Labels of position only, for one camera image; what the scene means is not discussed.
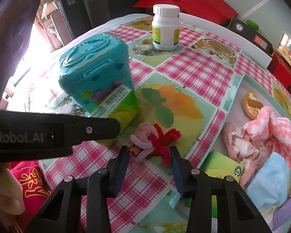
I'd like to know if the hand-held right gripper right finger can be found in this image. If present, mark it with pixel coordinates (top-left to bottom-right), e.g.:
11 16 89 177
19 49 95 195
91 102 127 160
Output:
169 146 273 233

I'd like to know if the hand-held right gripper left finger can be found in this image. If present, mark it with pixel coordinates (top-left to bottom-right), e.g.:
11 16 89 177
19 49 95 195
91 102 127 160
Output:
24 146 130 233

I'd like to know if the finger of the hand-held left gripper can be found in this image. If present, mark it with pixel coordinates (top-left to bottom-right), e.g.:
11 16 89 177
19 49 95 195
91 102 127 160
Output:
52 116 122 149

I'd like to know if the red pink pipe-cleaner toy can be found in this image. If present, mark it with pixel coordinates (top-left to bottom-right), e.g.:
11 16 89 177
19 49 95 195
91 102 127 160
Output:
130 123 182 168

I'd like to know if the green tissue packet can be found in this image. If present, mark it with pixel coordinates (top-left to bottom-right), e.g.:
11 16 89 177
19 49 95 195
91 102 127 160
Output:
203 150 245 183
88 85 140 148

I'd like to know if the teal-rimmed white tray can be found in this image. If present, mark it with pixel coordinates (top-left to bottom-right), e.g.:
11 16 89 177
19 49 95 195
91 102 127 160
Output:
168 74 291 233

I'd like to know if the blue face mask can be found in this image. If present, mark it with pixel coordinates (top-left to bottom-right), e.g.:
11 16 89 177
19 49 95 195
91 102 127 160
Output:
246 153 291 209

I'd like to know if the round gold object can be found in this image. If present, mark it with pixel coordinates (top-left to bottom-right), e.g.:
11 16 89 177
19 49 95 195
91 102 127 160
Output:
242 92 264 120

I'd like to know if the pink white striped fuzzy sock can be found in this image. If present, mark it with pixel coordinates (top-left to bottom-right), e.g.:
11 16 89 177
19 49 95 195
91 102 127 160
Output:
244 106 291 167

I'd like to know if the purple packet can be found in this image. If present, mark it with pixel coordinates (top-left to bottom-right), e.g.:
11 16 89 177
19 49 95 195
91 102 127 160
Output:
272 194 291 232

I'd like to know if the person's left hand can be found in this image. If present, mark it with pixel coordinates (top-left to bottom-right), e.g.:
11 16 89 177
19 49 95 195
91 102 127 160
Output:
0 166 25 224

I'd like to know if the teal tin box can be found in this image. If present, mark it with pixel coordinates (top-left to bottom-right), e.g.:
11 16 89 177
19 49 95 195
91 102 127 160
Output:
58 33 136 113

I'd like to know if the checkered printed tablecloth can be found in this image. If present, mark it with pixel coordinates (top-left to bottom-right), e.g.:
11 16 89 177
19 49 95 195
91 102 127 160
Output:
0 12 291 233

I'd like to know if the black cabinet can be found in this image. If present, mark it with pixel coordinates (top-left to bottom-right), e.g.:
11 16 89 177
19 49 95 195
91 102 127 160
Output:
57 0 151 46

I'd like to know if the white pill bottle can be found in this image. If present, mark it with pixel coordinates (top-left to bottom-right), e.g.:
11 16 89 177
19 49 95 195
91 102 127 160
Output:
152 4 180 51

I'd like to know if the red gift box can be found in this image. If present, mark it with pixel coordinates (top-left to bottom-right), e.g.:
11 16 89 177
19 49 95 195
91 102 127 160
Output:
267 52 291 95

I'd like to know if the black flat box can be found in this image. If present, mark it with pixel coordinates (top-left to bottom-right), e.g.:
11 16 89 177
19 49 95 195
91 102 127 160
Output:
228 17 273 55

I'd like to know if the small green object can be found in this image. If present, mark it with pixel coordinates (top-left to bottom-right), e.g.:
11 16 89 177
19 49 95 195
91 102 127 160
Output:
246 19 259 31

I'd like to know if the red fabric bag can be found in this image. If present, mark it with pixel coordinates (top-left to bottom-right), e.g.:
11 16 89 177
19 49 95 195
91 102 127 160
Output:
132 0 239 26

